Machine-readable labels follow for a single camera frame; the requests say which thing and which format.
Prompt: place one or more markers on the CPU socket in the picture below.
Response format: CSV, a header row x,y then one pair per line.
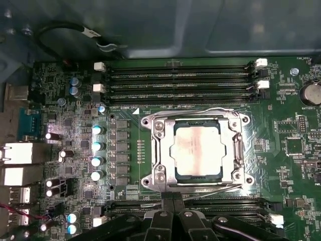
x,y
159,126

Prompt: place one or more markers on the silver blue capacitor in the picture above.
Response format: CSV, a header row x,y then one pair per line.
x,y
96,162
96,175
97,146
97,130

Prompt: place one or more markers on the thin metal locking lever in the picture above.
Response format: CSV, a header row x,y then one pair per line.
x,y
190,111
215,191

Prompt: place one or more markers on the silver topped CPU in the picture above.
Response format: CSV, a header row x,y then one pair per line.
x,y
198,150

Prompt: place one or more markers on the silver rear port block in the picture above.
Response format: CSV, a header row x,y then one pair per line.
x,y
17,153
20,175
20,195

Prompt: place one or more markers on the blue serial port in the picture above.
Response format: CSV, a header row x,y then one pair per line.
x,y
31,124

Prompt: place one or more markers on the silver coin battery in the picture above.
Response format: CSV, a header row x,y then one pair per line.
x,y
313,94

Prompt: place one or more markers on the metal socket cover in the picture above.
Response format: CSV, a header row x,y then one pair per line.
x,y
167,153

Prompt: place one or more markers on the green motherboard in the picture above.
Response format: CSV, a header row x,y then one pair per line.
x,y
270,160

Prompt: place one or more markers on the black RAM slot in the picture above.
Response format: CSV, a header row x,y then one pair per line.
x,y
225,203
175,67
175,97
175,76
250,215
175,87

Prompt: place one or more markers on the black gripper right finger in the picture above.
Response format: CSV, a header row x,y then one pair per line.
x,y
179,200

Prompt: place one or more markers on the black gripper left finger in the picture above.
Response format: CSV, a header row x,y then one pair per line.
x,y
167,200

